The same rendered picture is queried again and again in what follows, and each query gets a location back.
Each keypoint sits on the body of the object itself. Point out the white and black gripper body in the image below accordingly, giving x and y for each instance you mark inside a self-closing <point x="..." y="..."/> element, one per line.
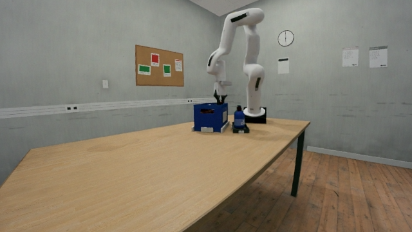
<point x="220" y="90"/>

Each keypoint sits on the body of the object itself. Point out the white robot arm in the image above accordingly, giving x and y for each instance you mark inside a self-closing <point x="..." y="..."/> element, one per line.
<point x="250" y="18"/>

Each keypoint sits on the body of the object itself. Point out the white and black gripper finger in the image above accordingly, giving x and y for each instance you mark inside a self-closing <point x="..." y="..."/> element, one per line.
<point x="223" y="98"/>
<point x="217" y="98"/>

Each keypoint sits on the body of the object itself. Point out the blue bottle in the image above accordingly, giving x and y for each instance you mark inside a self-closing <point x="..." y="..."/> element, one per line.
<point x="239" y="118"/>

